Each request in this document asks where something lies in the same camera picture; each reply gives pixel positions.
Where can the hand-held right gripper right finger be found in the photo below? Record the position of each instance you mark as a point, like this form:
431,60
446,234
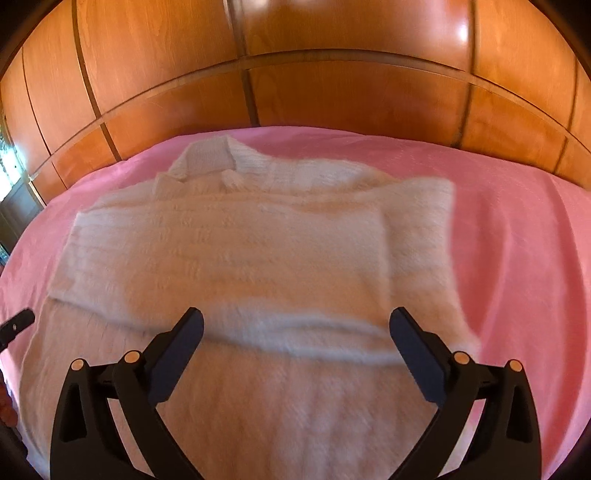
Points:
415,353

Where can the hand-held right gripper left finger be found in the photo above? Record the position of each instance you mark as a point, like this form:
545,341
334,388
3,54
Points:
178,353

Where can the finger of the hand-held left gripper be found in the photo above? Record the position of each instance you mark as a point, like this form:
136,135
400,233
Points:
18,325

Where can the white knit sweater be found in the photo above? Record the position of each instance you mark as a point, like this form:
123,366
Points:
254,249

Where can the dark wooden glazed door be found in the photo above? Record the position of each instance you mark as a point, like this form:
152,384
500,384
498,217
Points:
18,212

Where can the pink blanket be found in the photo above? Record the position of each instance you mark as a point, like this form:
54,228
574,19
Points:
508,254

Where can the glossy wooden wardrobe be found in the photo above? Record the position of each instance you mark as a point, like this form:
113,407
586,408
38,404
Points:
323,92

